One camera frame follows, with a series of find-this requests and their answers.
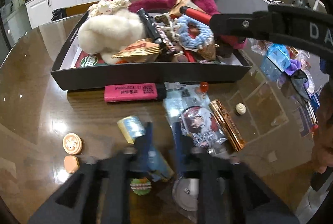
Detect light blue scrunchie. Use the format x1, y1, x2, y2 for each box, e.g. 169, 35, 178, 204
175, 15, 215, 52

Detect brown triangular paper packet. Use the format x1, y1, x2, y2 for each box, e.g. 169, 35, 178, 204
197, 41, 216, 61

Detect red lighter with cap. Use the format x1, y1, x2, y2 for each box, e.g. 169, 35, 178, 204
179, 6, 212, 26

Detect cream scrunchie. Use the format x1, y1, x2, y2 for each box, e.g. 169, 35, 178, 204
88, 0, 131, 18

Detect blue floral lighter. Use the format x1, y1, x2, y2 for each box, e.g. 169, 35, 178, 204
117, 116, 174, 182

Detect person's right hand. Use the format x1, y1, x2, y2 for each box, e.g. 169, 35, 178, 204
312, 83, 332, 174

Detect clear plastic snack bag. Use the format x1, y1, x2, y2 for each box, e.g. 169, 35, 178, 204
247, 38, 311, 70

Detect blue tissue packet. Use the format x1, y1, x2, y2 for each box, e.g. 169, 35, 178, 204
260, 43, 291, 81

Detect small burger eraser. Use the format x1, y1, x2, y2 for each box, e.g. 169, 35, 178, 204
64, 155, 80, 174

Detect purple and grey cloth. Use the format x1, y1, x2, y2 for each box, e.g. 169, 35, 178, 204
277, 59, 311, 106

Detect green donut charm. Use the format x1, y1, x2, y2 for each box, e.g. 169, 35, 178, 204
130, 177, 152, 196

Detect white round badge in bag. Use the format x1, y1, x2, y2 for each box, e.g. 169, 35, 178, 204
171, 176, 227, 223

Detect copper metallic lighter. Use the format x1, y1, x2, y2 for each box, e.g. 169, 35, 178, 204
209, 99, 246, 152

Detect round cookie eraser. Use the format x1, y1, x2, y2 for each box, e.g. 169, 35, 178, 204
62, 133, 83, 155

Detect anime badge in bag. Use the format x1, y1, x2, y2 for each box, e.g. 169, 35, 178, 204
180, 106, 227, 148

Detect blue white paper box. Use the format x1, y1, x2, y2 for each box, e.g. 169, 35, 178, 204
296, 92, 320, 137

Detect white round bead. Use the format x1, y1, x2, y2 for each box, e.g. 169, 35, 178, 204
235, 103, 247, 116

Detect pink lighter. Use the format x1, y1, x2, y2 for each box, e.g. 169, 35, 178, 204
104, 83, 167, 103

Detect red bead charm bag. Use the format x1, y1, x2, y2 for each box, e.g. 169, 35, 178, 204
163, 82, 210, 125

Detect black cardboard tray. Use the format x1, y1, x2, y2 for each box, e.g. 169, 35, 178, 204
51, 12, 251, 90

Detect cream plush toy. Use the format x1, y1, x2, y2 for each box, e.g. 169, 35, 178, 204
78, 8, 146, 64

